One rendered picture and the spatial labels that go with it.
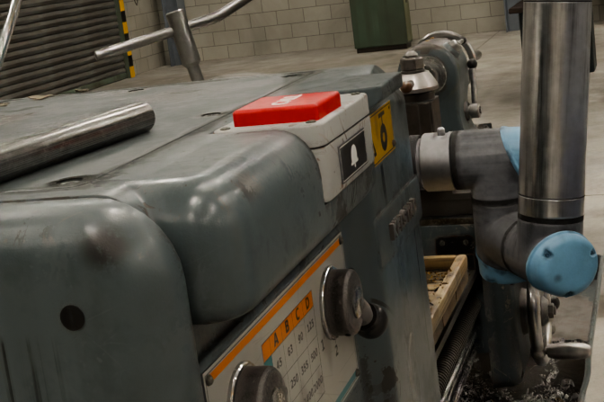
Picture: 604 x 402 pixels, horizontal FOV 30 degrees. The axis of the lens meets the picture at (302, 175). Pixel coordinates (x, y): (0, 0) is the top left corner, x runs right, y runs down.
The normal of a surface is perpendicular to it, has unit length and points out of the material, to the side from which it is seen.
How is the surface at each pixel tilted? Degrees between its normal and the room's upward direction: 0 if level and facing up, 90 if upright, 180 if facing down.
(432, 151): 58
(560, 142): 89
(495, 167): 90
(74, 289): 90
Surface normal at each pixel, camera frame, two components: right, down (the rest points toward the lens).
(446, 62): -0.29, 0.22
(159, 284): 0.64, -0.03
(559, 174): 0.01, 0.17
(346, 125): 0.95, -0.07
